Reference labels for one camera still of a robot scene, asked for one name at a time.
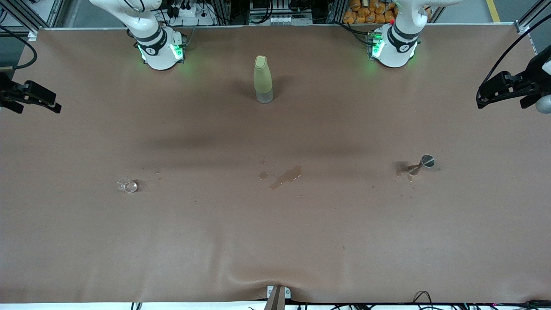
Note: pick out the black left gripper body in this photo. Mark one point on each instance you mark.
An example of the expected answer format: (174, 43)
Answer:
(535, 72)

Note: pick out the steel jigger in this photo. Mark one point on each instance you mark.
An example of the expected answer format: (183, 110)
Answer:
(427, 161)

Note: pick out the clear glass measuring cup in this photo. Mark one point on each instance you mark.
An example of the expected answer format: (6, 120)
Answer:
(129, 186)

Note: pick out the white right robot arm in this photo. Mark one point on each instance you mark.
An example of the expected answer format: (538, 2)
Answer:
(159, 56)

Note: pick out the orange snack bags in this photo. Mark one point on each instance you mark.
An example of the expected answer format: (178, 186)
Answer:
(370, 13)

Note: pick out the white power strip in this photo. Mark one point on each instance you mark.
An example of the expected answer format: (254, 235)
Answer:
(191, 13)

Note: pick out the yellow-green frosted bottle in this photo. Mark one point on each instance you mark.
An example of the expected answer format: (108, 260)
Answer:
(262, 77)

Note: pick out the white port strip device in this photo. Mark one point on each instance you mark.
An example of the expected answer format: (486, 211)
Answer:
(280, 20)

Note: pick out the large brown liquid puddle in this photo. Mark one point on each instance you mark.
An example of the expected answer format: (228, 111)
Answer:
(286, 176)

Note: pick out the small brown liquid puddle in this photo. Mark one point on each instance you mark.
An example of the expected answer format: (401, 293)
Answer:
(263, 175)

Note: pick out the aluminium frame post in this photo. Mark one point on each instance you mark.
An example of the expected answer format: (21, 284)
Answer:
(32, 35)
(527, 21)

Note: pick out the metal table edge bracket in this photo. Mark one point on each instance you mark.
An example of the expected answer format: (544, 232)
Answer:
(277, 301)

